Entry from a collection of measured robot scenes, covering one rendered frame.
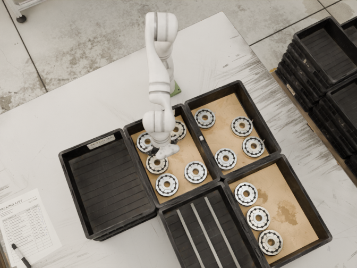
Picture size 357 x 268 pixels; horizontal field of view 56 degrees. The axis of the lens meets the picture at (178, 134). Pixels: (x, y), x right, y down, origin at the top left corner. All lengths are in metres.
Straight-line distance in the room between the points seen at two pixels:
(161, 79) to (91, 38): 1.93
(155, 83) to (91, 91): 0.85
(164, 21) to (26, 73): 1.96
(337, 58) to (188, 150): 1.27
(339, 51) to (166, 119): 1.63
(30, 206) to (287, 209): 1.19
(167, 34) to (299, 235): 1.00
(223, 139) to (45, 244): 0.95
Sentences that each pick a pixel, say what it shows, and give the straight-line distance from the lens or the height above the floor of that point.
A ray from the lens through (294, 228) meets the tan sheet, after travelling 1.58.
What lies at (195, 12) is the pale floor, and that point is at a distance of 3.05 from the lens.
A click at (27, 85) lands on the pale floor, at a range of 2.88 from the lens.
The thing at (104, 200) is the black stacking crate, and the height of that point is 0.83.
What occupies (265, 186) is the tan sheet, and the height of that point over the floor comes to 0.83.
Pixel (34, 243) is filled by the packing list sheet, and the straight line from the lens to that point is 1.74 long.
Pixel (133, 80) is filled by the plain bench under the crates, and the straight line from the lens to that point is 1.87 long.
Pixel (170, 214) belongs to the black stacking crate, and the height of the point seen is 0.83.
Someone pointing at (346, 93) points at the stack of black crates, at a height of 0.38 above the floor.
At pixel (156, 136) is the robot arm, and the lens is 1.13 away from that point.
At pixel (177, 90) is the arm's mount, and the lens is 1.81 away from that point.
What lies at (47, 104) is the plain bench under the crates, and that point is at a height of 0.70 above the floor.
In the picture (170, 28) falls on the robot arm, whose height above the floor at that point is 1.43.
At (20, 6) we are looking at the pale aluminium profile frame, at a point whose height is 0.14.
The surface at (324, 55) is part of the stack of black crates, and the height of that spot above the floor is 0.49.
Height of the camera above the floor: 2.31
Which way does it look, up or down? 69 degrees down
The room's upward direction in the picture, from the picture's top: 2 degrees clockwise
